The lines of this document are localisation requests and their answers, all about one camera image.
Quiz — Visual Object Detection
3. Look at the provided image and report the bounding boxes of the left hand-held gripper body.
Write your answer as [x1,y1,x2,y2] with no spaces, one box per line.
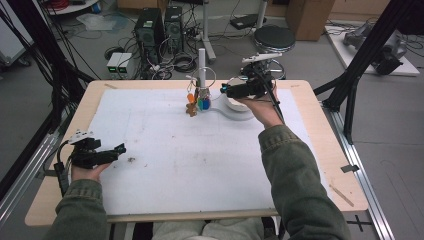
[68,129,103,170]

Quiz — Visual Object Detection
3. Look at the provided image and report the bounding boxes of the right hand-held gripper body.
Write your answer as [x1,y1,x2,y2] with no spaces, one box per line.
[241,52,284,98]

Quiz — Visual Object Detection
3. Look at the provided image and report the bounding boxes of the white key hanger stand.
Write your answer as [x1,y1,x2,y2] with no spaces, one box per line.
[185,47,256,122]

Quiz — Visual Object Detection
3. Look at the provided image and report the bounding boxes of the brown bear keychain green strap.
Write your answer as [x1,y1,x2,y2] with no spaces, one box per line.
[184,75,198,118]

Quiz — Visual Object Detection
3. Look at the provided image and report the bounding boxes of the person's left hand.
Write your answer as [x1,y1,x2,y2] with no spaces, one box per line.
[70,161,113,183]

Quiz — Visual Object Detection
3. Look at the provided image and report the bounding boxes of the person's right hand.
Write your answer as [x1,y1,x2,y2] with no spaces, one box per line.
[238,84,284,130]

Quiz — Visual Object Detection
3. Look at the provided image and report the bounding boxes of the white ceramic bowl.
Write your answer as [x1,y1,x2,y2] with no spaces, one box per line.
[222,77,254,113]

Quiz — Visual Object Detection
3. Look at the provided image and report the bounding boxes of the black round stool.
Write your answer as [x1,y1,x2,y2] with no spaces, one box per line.
[248,25,297,81]

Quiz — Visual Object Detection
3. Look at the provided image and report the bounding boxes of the black flat box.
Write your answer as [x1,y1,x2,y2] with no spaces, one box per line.
[229,13,268,30]

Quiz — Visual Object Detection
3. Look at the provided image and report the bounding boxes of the white stand leg with foot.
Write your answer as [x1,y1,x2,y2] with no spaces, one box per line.
[199,0,218,64]

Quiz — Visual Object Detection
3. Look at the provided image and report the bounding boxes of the white table mat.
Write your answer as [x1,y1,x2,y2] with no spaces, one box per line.
[87,88,329,216]

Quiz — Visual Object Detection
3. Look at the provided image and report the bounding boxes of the brown cardboard box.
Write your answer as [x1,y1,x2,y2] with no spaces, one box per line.
[284,0,336,42]

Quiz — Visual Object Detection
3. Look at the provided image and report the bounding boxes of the white power supply unit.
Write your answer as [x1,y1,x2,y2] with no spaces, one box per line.
[116,53,135,80]
[106,52,124,80]

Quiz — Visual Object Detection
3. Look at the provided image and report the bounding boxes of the small black computer tower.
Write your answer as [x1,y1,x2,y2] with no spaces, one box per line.
[164,5,185,53]

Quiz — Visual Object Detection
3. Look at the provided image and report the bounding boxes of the white platform board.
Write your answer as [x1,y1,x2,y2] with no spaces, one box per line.
[324,24,421,77]

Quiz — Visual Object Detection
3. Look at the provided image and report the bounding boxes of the large black computer tower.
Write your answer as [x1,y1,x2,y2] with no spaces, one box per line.
[134,8,166,64]

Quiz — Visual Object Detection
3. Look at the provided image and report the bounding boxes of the grey device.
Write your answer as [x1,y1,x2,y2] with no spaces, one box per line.
[343,23,374,48]

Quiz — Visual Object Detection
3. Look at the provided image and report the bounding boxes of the person's legs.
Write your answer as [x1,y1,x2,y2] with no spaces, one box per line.
[151,218,266,240]

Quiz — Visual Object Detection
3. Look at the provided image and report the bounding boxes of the clear plastic sheet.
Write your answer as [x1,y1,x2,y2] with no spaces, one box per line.
[76,13,129,34]

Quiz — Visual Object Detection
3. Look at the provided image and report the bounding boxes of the black device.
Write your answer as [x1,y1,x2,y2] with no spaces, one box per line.
[373,44,408,76]

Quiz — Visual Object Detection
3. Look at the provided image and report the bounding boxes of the round white table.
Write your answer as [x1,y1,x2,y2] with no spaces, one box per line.
[43,0,101,16]

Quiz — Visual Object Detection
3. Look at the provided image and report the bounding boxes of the black cross tape mark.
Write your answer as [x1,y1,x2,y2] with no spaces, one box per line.
[343,214,373,233]

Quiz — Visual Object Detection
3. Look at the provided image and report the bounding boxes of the right hand-held gripper black cable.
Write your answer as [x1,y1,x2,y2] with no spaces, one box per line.
[258,71,286,124]

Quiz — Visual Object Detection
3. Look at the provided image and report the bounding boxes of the hand-held gripper black cable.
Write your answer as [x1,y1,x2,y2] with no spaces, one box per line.
[258,71,286,124]
[53,139,73,198]

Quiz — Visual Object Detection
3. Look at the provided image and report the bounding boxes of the left hand-held gripper black cable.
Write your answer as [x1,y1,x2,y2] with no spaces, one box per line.
[53,139,73,198]

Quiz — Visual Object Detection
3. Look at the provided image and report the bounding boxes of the coiled black cable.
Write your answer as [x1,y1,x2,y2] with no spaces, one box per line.
[173,53,198,74]

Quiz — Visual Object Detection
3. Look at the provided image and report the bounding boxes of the aluminium rail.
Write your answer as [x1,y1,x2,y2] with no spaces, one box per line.
[0,109,73,228]
[321,101,396,240]

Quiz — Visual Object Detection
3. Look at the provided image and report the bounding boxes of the white stand post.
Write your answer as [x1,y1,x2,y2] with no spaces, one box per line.
[255,0,269,29]

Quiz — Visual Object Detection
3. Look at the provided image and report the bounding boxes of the black frame strut with cables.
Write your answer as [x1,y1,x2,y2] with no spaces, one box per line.
[0,0,96,134]

